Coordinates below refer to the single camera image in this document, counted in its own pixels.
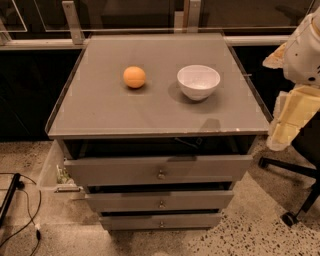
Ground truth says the white bowl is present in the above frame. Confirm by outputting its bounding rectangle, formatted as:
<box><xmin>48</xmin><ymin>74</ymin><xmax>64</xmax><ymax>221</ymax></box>
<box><xmin>177</xmin><ymin>65</ymin><xmax>221</xmax><ymax>101</ymax></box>

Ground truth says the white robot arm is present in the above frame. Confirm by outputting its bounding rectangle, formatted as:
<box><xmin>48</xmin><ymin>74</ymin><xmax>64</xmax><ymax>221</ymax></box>
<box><xmin>263</xmin><ymin>7</ymin><xmax>320</xmax><ymax>151</ymax></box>

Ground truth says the metal window bracket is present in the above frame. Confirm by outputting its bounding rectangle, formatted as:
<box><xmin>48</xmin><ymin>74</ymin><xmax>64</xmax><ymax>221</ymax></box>
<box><xmin>62</xmin><ymin>0</ymin><xmax>85</xmax><ymax>45</ymax></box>
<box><xmin>186</xmin><ymin>0</ymin><xmax>201</xmax><ymax>33</ymax></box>

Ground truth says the grey drawer cabinet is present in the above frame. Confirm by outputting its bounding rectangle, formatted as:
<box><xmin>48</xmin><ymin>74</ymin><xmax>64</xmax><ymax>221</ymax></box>
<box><xmin>46</xmin><ymin>34</ymin><xmax>269</xmax><ymax>218</ymax></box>

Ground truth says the orange ball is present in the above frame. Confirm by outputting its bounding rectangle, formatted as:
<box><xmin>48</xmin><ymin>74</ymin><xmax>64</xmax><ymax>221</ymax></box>
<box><xmin>123</xmin><ymin>66</ymin><xmax>146</xmax><ymax>89</ymax></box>

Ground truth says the black floor cable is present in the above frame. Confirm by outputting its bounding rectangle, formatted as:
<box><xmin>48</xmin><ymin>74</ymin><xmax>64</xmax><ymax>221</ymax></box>
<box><xmin>0</xmin><ymin>172</ymin><xmax>43</xmax><ymax>256</ymax></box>

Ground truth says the clear plastic bin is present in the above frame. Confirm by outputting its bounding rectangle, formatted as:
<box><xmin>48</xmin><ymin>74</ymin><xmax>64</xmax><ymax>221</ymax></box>
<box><xmin>37</xmin><ymin>141</ymin><xmax>81</xmax><ymax>193</ymax></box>

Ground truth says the metal window bracket left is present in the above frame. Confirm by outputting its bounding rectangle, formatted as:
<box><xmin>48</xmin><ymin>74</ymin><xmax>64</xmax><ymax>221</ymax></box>
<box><xmin>62</xmin><ymin>0</ymin><xmax>85</xmax><ymax>45</ymax></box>

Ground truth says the black floor stand bar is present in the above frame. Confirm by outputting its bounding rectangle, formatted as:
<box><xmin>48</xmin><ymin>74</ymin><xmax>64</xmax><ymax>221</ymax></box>
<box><xmin>0</xmin><ymin>173</ymin><xmax>21</xmax><ymax>227</ymax></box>

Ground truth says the grey drawer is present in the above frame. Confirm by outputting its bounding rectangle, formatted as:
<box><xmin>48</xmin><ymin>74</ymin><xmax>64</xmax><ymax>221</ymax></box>
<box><xmin>64</xmin><ymin>155</ymin><xmax>252</xmax><ymax>186</ymax></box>
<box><xmin>100</xmin><ymin>213</ymin><xmax>222</xmax><ymax>231</ymax></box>
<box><xmin>85</xmin><ymin>191</ymin><xmax>233</xmax><ymax>212</ymax></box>

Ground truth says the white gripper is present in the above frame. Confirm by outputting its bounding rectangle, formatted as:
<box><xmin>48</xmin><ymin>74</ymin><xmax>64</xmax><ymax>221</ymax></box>
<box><xmin>266</xmin><ymin>85</ymin><xmax>320</xmax><ymax>151</ymax></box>

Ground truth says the grey top drawer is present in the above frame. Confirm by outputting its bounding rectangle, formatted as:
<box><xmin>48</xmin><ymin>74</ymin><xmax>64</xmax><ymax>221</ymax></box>
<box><xmin>64</xmin><ymin>155</ymin><xmax>252</xmax><ymax>186</ymax></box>

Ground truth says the metal window bracket middle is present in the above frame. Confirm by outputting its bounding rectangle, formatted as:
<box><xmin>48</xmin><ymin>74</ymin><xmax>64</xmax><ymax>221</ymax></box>
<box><xmin>186</xmin><ymin>0</ymin><xmax>201</xmax><ymax>33</ymax></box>

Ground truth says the grey bottom drawer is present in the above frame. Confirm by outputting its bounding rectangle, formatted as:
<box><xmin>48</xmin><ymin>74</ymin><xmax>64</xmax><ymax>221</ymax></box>
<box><xmin>100</xmin><ymin>213</ymin><xmax>222</xmax><ymax>231</ymax></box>

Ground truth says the black office chair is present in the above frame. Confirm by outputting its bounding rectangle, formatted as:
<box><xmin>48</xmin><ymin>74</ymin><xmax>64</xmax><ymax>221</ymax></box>
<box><xmin>258</xmin><ymin>112</ymin><xmax>320</xmax><ymax>227</ymax></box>

